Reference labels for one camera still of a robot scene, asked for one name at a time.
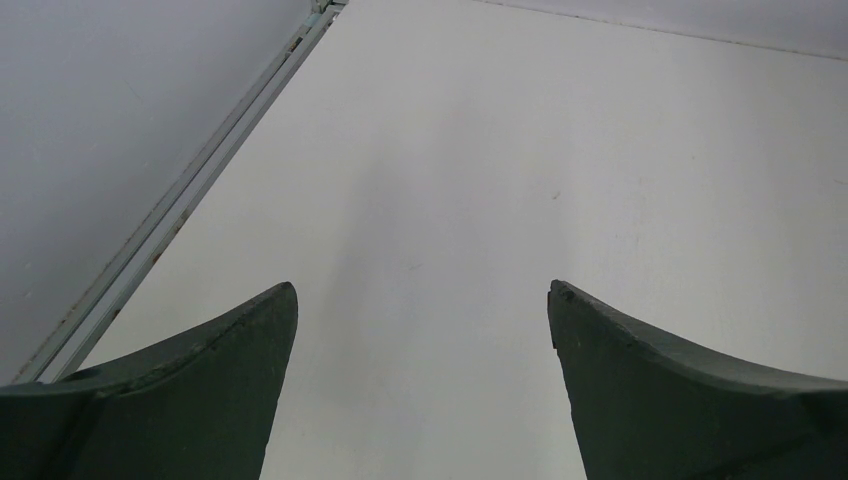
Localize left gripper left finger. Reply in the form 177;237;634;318
1;282;298;479

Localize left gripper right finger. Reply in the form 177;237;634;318
547;280;847;479

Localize left aluminium frame rail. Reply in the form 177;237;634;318
1;1;342;385

